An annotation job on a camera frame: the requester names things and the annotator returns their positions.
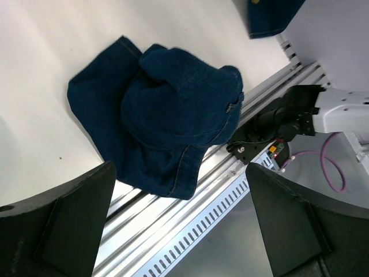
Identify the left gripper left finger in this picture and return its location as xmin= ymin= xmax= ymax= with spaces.
xmin=1 ymin=162 xmax=116 ymax=276

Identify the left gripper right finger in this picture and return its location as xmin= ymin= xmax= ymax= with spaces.
xmin=246 ymin=163 xmax=368 ymax=276

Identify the dark denim skirt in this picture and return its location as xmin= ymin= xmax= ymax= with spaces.
xmin=67 ymin=36 xmax=244 ymax=200

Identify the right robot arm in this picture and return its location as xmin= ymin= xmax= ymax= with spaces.
xmin=226 ymin=85 xmax=368 ymax=164

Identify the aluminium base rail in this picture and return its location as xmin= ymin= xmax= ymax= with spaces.
xmin=93 ymin=145 xmax=238 ymax=276

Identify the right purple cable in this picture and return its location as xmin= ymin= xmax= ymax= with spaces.
xmin=281 ymin=132 xmax=347 ymax=193

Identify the slotted cable duct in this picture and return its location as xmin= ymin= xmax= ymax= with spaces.
xmin=134 ymin=157 xmax=277 ymax=277

